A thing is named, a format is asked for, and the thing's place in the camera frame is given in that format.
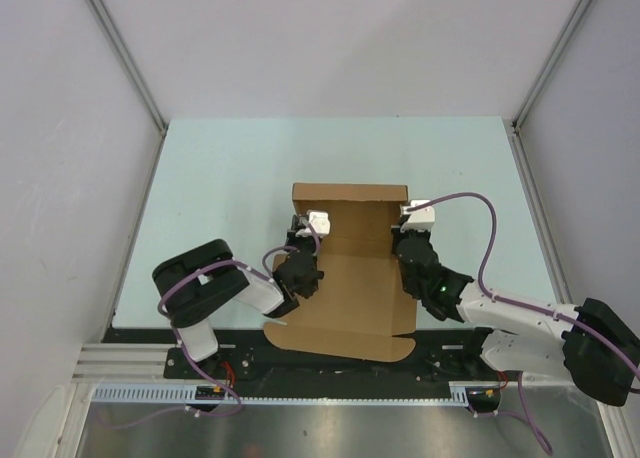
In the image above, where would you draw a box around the brown cardboard box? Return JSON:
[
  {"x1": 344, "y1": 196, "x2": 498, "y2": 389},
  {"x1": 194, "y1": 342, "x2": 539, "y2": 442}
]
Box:
[{"x1": 263, "y1": 183, "x2": 417, "y2": 363}]

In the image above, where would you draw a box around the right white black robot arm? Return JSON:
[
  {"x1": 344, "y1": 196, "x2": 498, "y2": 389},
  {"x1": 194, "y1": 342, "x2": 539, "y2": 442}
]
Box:
[{"x1": 391, "y1": 225, "x2": 639, "y2": 407}]

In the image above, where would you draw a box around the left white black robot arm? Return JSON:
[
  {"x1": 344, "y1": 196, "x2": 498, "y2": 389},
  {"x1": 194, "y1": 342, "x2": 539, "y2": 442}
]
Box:
[{"x1": 152, "y1": 210, "x2": 331, "y2": 378}]

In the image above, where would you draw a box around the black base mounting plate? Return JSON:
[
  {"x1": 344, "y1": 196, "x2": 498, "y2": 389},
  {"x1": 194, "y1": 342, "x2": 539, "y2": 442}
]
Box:
[{"x1": 102, "y1": 326, "x2": 586, "y2": 385}]

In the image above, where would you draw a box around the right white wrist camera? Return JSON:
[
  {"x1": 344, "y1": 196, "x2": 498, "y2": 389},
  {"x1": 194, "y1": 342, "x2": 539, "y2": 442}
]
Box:
[{"x1": 399, "y1": 200, "x2": 436, "y2": 232}]

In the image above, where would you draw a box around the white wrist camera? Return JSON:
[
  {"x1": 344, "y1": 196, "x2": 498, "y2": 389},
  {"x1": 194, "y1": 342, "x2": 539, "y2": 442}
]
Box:
[
  {"x1": 399, "y1": 200, "x2": 436, "y2": 232},
  {"x1": 295, "y1": 210, "x2": 331, "y2": 239}
]

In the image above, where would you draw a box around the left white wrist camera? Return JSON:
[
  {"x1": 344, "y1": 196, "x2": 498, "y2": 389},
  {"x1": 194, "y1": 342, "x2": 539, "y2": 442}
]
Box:
[{"x1": 295, "y1": 210, "x2": 331, "y2": 239}]

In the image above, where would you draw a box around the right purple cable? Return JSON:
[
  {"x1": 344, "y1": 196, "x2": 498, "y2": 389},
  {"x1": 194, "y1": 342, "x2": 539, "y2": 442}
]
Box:
[{"x1": 402, "y1": 191, "x2": 640, "y2": 454}]

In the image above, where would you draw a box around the right aluminium side rail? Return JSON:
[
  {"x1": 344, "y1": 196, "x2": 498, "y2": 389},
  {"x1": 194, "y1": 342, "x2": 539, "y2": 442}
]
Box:
[{"x1": 504, "y1": 120, "x2": 574, "y2": 304}]

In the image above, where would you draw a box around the grey slotted cable duct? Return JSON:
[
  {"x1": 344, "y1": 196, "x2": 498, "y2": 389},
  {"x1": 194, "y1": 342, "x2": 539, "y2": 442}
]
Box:
[{"x1": 91, "y1": 383, "x2": 500, "y2": 407}]

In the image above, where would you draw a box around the right aluminium corner post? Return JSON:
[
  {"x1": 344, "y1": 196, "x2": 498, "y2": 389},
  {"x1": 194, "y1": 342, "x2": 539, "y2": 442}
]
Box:
[{"x1": 511, "y1": 0, "x2": 596, "y2": 131}]

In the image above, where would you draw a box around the aluminium corner post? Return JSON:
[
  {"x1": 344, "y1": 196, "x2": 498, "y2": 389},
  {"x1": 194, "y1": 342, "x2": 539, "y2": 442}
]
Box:
[
  {"x1": 511, "y1": 0, "x2": 596, "y2": 131},
  {"x1": 85, "y1": 0, "x2": 168, "y2": 137}
]

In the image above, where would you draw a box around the left aluminium corner post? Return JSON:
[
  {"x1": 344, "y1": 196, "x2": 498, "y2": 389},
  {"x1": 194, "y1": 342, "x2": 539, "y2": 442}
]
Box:
[{"x1": 85, "y1": 0, "x2": 168, "y2": 137}]

